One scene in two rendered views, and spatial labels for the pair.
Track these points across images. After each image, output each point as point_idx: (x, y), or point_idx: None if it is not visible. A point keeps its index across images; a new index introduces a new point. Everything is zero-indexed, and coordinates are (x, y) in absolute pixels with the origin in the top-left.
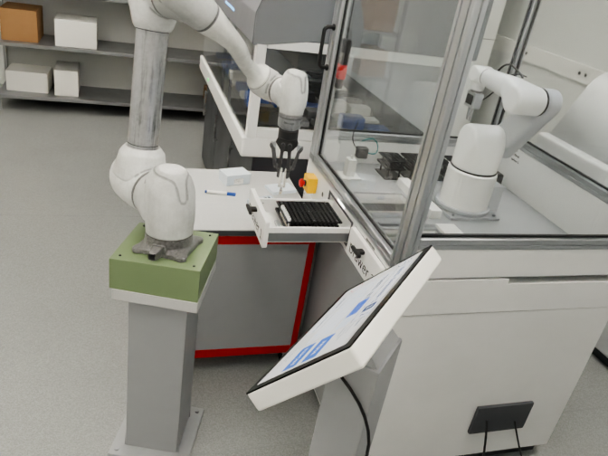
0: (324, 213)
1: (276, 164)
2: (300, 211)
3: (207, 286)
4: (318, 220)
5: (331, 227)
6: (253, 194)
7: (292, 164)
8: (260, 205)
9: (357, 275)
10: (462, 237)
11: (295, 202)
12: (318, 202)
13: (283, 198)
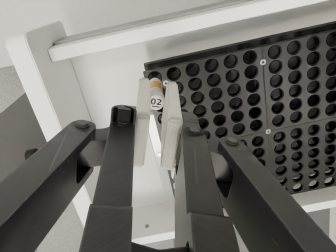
0: (328, 120)
1: (90, 150)
2: (236, 138)
3: (35, 251)
4: (289, 184)
5: (319, 206)
6: (34, 107)
7: (228, 159)
8: (78, 199)
9: (327, 226)
10: None
11: (227, 55)
12: (332, 32)
13: (177, 23)
